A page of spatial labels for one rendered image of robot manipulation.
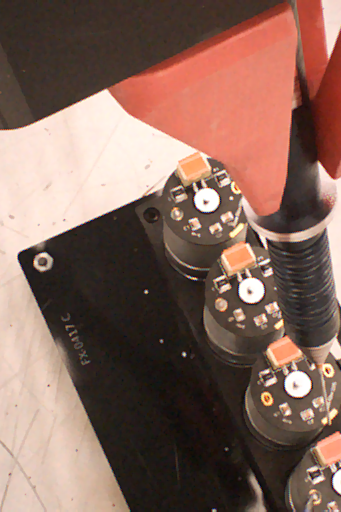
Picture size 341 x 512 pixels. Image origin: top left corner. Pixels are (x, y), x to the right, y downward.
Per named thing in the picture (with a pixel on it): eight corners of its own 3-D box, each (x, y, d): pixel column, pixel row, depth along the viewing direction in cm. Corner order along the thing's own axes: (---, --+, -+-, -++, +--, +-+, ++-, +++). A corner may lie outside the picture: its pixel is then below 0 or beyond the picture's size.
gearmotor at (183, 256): (184, 300, 40) (185, 257, 35) (151, 230, 40) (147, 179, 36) (255, 267, 40) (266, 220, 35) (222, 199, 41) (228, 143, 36)
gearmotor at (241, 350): (223, 381, 39) (229, 349, 34) (189, 310, 40) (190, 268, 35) (296, 348, 39) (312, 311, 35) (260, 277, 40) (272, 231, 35)
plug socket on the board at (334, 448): (325, 476, 34) (328, 474, 33) (311, 446, 34) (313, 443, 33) (353, 463, 34) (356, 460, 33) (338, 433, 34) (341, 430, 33)
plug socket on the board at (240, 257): (232, 285, 35) (233, 279, 34) (218, 258, 35) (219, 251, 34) (259, 273, 35) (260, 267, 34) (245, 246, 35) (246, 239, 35)
